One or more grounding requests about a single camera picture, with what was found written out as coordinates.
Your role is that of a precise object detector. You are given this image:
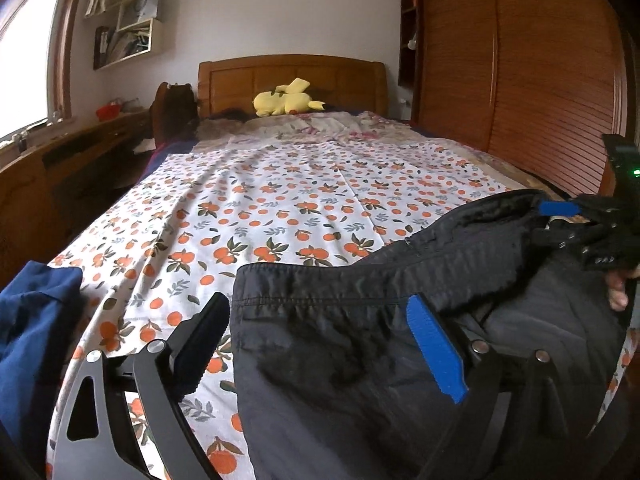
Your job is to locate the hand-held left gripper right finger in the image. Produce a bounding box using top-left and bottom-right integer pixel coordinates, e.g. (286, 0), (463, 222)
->
(406, 294), (603, 480)

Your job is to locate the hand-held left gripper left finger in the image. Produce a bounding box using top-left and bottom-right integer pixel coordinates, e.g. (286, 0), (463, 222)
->
(46, 291), (232, 480)

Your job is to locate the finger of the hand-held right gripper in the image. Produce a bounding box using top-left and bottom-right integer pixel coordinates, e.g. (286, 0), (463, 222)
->
(539, 195), (608, 222)
(531, 226), (603, 263)

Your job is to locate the black jacket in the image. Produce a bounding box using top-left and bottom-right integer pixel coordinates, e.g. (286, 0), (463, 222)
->
(231, 188), (632, 480)

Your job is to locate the person's right hand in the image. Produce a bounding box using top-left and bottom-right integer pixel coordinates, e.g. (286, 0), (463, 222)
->
(605, 266), (640, 312)

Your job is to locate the wooden slatted wardrobe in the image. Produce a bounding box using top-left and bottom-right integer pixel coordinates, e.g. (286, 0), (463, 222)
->
(399, 0), (632, 197)

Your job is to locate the orange print bedsheet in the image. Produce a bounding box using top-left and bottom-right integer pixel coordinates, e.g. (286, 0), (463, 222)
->
(44, 110), (626, 480)

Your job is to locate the dark blue garment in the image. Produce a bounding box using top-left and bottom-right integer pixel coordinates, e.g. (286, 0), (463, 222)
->
(0, 260), (85, 463)

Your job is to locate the wooden desk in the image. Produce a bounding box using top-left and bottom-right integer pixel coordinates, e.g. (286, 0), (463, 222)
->
(0, 107), (157, 292)

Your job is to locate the floral quilt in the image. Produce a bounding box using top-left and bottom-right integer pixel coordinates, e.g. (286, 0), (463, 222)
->
(194, 110), (428, 145)

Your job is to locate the yellow plush toy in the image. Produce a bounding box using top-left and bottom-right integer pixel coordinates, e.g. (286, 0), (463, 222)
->
(253, 77), (326, 119)

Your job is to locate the wooden headboard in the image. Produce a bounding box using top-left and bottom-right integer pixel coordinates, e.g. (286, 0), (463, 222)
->
(197, 54), (390, 122)

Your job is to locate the window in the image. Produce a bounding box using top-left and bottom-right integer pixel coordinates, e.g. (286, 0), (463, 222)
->
(0, 0), (83, 147)

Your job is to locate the white wall shelf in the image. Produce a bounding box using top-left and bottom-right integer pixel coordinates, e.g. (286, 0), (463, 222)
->
(82, 0), (170, 72)

